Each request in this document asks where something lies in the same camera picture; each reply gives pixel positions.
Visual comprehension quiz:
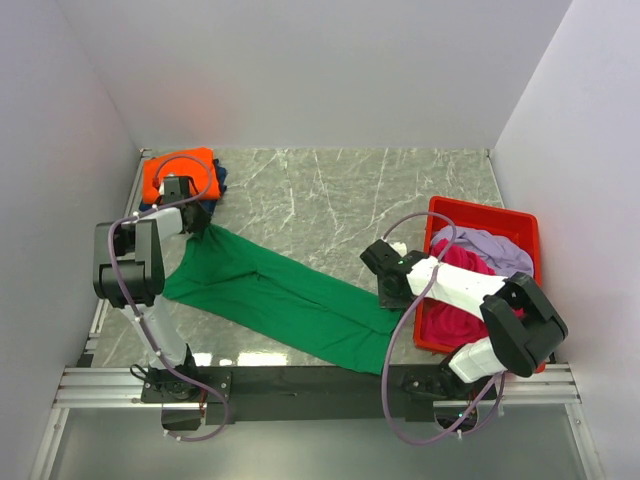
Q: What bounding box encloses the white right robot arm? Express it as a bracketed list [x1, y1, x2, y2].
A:
[360, 239, 568, 399]

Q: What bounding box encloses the folded orange t shirt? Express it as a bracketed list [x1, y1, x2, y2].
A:
[141, 147, 226, 205]

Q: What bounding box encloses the aluminium frame rail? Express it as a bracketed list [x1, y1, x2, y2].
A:
[29, 147, 151, 480]

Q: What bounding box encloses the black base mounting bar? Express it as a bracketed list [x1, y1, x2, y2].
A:
[139, 364, 481, 426]

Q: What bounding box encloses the magenta t shirt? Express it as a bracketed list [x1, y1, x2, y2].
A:
[417, 245, 496, 348]

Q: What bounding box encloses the lavender t shirt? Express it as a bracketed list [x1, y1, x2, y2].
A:
[428, 226, 535, 277]

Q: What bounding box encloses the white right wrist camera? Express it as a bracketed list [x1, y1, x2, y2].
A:
[390, 242, 407, 256]

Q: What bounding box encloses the red plastic bin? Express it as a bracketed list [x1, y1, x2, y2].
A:
[414, 196, 542, 354]

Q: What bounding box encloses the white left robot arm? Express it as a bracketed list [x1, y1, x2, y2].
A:
[92, 175, 211, 402]

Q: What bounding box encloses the green t shirt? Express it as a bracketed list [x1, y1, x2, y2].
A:
[164, 225, 400, 374]

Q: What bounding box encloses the folded navy blue t shirt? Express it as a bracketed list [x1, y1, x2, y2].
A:
[139, 157, 227, 214]

